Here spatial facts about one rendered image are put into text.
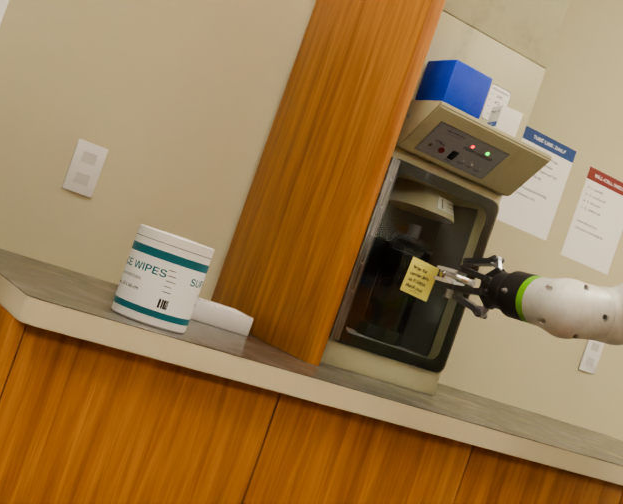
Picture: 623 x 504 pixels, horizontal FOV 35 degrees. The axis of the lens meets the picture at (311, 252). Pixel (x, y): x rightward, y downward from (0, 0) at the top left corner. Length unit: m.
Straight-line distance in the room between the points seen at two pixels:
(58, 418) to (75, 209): 0.77
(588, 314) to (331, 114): 0.71
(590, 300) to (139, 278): 0.79
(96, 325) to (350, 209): 0.64
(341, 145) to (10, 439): 0.92
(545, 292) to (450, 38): 0.61
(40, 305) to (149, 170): 0.86
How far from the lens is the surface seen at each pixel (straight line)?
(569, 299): 1.78
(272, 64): 2.37
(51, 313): 1.46
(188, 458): 1.63
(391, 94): 1.95
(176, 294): 1.58
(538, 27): 2.26
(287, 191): 2.16
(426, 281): 2.10
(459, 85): 1.99
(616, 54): 3.05
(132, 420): 1.58
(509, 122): 2.10
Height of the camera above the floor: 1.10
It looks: 1 degrees up
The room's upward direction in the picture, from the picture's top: 19 degrees clockwise
